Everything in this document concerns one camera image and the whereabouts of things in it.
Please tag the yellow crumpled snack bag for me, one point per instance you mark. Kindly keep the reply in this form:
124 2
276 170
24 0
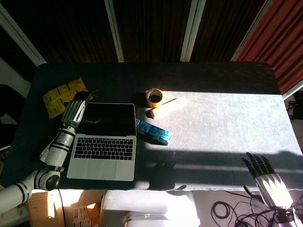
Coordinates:
62 97

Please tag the yellow tape roll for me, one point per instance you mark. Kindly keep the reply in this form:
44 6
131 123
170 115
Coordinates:
154 97

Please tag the silver laptop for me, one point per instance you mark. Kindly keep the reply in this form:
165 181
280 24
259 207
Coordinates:
104 139

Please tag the blue printed box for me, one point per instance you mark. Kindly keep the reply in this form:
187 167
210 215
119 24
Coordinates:
154 132

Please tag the pink rectangular box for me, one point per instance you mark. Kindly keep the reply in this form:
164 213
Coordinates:
168 107

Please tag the dark felt table mat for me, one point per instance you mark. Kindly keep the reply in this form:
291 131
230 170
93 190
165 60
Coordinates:
165 127

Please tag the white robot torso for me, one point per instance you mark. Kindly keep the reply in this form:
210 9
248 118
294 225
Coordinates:
149 208

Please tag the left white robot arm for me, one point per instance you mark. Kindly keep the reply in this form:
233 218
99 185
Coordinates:
45 163

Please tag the cardboard box with labels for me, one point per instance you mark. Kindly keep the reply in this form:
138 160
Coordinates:
61 210

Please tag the red curtain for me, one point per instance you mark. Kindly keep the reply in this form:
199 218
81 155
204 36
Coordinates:
274 40

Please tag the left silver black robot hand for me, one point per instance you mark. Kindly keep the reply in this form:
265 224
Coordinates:
74 110

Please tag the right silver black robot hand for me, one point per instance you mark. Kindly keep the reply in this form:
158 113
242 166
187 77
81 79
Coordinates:
272 186

